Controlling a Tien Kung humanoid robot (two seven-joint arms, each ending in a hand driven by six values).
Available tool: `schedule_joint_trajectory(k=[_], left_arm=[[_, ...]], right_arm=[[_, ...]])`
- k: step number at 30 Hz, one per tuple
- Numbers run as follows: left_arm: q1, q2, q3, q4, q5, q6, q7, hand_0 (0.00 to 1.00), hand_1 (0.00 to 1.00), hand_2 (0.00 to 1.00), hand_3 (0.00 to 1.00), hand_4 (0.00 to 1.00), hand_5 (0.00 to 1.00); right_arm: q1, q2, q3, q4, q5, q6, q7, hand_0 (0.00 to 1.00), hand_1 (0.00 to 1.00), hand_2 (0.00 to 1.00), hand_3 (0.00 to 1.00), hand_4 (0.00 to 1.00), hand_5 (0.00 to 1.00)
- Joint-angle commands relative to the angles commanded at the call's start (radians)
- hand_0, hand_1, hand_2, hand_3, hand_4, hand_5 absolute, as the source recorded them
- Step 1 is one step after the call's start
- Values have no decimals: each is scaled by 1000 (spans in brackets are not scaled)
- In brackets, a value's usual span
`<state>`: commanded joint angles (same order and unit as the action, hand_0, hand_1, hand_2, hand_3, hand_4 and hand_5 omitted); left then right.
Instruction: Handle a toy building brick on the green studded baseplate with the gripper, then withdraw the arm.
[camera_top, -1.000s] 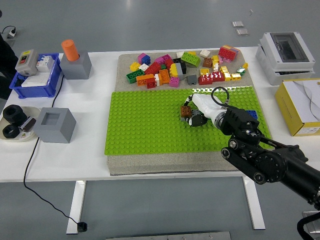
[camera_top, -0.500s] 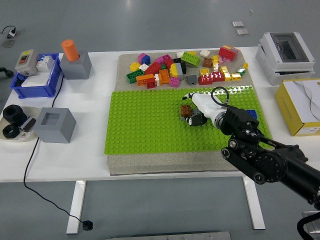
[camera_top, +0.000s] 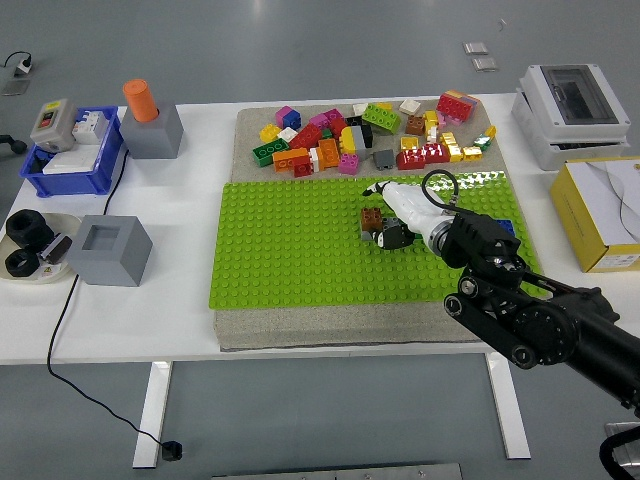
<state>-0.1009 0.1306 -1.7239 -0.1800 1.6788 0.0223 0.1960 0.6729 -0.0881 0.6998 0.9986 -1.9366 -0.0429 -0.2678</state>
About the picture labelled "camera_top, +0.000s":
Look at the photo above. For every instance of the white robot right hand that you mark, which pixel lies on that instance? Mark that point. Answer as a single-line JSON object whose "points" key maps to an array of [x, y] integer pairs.
{"points": [[412, 210]]}

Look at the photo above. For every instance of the brown toy brick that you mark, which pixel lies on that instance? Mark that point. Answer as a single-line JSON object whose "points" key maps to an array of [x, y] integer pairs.
{"points": [[372, 220], [414, 125]]}

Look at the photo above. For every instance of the blue toy brick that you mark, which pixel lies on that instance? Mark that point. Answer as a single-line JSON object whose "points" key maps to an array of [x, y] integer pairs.
{"points": [[295, 121], [507, 227]]}

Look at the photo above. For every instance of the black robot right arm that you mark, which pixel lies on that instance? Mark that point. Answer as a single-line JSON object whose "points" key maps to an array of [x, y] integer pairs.
{"points": [[540, 320]]}

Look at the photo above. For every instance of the red rounded toy brick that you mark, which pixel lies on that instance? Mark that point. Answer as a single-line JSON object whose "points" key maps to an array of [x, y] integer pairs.
{"points": [[411, 160]]}

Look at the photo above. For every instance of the dark grey toy brick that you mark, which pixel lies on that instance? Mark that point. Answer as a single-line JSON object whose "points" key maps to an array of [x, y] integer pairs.
{"points": [[383, 159]]}

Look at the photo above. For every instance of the black toy brick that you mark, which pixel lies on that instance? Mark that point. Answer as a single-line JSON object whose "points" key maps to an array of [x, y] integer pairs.
{"points": [[368, 132]]}

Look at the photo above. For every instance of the small pink toy brick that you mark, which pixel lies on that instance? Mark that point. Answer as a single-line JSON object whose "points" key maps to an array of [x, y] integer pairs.
{"points": [[442, 120]]}

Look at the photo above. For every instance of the yellow rounded toy brick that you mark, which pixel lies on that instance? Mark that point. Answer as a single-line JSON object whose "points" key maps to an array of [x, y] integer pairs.
{"points": [[346, 141]]}

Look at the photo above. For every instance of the lime green toy brick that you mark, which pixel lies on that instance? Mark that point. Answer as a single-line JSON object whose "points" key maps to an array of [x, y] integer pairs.
{"points": [[381, 118]]}

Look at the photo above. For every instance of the green white toy brick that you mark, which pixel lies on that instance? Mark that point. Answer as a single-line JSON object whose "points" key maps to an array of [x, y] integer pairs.
{"points": [[482, 141]]}

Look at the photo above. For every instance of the white flat toy brick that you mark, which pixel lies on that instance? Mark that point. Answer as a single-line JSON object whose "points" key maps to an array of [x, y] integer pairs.
{"points": [[410, 107]]}

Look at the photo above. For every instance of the large red toy brick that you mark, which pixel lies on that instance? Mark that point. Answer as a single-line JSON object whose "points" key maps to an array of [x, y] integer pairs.
{"points": [[452, 106]]}

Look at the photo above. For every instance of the small yellow toy brick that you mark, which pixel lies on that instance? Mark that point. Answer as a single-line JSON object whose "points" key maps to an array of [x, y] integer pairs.
{"points": [[491, 131]]}

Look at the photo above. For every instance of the small green toy brick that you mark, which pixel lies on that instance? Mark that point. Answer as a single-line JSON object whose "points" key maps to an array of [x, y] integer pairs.
{"points": [[326, 134]]}

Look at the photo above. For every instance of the green studded baseplate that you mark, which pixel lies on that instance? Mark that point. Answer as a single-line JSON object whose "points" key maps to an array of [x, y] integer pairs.
{"points": [[300, 250]]}

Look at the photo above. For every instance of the magenta toy brick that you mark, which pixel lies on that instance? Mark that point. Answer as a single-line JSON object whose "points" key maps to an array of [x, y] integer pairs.
{"points": [[284, 115], [334, 114]]}

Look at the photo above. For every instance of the long red toy brick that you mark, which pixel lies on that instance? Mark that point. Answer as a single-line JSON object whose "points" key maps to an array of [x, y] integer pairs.
{"points": [[304, 136]]}

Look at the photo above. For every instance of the long orange toy brick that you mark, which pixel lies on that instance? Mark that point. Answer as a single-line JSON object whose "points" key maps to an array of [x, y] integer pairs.
{"points": [[290, 160]]}

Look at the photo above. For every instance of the dark green toy brick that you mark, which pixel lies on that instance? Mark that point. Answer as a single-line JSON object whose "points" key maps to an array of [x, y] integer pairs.
{"points": [[270, 152]]}

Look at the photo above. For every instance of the grey-brown mat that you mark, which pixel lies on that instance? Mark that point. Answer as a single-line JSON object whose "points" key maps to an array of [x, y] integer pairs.
{"points": [[350, 327]]}

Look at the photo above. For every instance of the silver floor plate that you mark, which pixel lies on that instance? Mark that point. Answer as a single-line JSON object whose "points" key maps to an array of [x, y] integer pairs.
{"points": [[485, 64], [475, 48]]}

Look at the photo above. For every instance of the yellow white carton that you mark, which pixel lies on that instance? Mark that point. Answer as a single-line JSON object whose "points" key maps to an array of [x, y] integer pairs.
{"points": [[585, 215]]}

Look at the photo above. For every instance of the white table leg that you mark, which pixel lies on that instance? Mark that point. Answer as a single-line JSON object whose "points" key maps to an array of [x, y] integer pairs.
{"points": [[510, 415], [152, 415]]}

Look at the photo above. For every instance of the grey block with round hole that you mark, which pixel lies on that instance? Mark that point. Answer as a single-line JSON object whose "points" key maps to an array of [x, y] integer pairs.
{"points": [[152, 135]]}

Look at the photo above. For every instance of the long metal plate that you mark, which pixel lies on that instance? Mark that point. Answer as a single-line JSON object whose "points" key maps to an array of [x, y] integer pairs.
{"points": [[337, 472]]}

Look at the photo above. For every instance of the orange cylinder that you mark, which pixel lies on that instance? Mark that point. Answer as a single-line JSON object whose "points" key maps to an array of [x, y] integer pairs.
{"points": [[140, 102]]}

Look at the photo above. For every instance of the metal floor hatch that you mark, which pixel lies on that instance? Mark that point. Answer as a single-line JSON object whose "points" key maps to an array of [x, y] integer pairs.
{"points": [[617, 429]]}

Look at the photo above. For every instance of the grey block with square hole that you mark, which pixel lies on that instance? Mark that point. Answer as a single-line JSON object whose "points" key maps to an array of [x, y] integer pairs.
{"points": [[110, 260]]}

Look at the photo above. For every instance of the white circuit breaker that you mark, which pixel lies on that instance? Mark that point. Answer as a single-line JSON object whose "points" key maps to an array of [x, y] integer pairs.
{"points": [[90, 127]]}

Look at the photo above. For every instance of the blue plastic bin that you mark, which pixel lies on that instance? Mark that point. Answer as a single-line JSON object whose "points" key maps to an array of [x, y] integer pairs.
{"points": [[70, 182]]}

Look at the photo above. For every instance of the white tray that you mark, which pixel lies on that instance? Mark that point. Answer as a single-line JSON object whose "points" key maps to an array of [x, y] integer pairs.
{"points": [[67, 225]]}

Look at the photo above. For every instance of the small black brown component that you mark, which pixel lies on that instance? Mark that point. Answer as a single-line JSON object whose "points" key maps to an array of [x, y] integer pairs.
{"points": [[56, 248]]}

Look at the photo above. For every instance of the large black hex nut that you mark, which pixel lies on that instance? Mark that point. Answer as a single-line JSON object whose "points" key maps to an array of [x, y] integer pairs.
{"points": [[27, 230]]}

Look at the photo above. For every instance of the small black hex nut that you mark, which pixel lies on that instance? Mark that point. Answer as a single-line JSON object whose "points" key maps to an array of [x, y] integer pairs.
{"points": [[22, 264]]}

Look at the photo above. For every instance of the black chair base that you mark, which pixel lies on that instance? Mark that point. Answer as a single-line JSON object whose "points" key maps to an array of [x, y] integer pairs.
{"points": [[12, 144]]}

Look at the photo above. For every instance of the grey floor plate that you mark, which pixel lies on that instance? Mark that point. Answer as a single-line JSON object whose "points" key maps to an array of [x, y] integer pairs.
{"points": [[15, 87]]}

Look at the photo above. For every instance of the white electrical enclosure box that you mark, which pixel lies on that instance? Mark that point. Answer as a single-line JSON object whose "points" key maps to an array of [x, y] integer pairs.
{"points": [[570, 135]]}

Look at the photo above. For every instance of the white switch plate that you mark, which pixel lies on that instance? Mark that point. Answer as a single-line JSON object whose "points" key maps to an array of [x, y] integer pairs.
{"points": [[70, 161]]}

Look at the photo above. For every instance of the grey switch box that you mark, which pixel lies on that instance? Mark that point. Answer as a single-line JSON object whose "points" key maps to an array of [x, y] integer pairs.
{"points": [[52, 125]]}

